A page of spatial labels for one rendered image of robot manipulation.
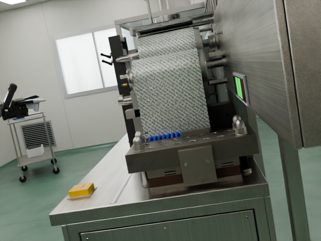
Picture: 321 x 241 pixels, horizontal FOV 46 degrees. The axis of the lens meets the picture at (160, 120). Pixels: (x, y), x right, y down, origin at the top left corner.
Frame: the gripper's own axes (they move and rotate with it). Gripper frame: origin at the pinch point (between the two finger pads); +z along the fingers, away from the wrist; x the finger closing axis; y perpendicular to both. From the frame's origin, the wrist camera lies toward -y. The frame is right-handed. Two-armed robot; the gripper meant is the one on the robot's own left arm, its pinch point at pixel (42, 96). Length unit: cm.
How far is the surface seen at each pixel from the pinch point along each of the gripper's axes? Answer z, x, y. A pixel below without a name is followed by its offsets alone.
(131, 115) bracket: 19, 62, 3
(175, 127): 28, 78, 8
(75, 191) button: -9, 71, 22
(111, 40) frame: 27.0, 32.5, -23.1
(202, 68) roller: 38, 82, -12
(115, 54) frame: 27.4, 33.6, -17.4
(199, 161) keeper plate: 21, 101, 12
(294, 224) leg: 66, 94, 53
